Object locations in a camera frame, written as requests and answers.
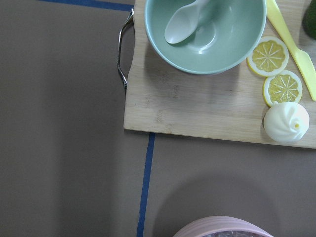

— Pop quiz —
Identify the wooden cutting board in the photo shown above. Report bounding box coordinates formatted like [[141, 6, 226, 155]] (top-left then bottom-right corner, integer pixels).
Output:
[[117, 0, 316, 149]]

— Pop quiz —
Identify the white plastic spoon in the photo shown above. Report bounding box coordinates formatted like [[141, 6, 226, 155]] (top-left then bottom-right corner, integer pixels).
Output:
[[164, 0, 210, 44]]

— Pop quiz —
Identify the green bowl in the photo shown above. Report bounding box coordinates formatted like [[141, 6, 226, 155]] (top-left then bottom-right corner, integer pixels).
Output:
[[144, 0, 267, 74]]

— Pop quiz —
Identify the pink ice bowl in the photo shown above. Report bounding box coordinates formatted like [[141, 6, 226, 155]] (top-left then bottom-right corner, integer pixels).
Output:
[[174, 216, 272, 237]]

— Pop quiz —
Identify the lemon slice near bowl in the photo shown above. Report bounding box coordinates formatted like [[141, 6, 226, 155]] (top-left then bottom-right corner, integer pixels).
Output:
[[247, 36, 289, 77]]

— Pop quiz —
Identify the white steamed bun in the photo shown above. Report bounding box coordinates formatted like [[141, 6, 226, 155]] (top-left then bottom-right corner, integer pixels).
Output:
[[263, 102, 310, 143]]

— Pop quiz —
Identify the lemon slice near bun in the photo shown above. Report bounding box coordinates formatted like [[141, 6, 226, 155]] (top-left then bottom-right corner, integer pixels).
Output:
[[263, 70, 303, 107]]

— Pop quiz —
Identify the yellow plastic knife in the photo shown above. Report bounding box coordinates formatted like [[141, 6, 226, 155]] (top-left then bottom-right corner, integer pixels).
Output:
[[266, 0, 316, 101]]

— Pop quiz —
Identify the green avocado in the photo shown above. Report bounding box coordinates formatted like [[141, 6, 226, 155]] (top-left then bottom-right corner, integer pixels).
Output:
[[302, 0, 316, 40]]

